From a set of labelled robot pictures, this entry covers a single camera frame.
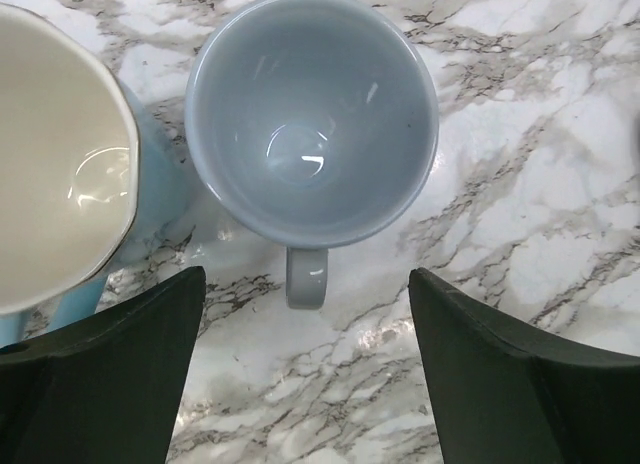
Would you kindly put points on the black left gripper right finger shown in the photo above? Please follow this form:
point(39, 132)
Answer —
point(504, 391)

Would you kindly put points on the grey blue mug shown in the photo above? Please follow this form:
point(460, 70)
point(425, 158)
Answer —
point(315, 125)

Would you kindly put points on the light blue white mug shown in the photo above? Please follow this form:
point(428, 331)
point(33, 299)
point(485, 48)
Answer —
point(90, 181)

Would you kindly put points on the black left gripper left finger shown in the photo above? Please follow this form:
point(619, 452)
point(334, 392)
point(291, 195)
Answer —
point(106, 389)

